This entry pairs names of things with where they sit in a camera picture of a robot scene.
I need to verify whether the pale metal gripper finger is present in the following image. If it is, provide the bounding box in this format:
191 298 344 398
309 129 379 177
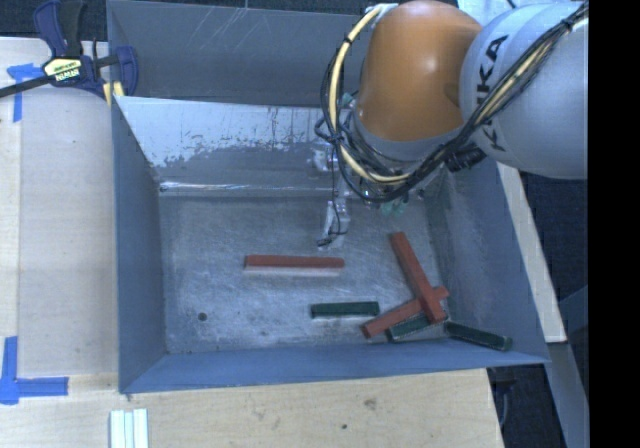
329 200 352 251
316 201 338 249

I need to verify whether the red-brown flat block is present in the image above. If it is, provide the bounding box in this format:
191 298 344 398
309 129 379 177
360 285 451 340
389 231 449 325
242 254 347 279

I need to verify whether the dark green flat block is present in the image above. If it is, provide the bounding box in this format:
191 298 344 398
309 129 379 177
443 320 514 353
384 313 449 344
309 300 382 320

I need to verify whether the grey metal bin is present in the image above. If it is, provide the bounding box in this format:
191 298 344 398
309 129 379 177
105 0 552 395

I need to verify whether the black cylinder on white bracket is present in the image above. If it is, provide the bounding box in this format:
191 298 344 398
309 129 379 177
445 144 488 174

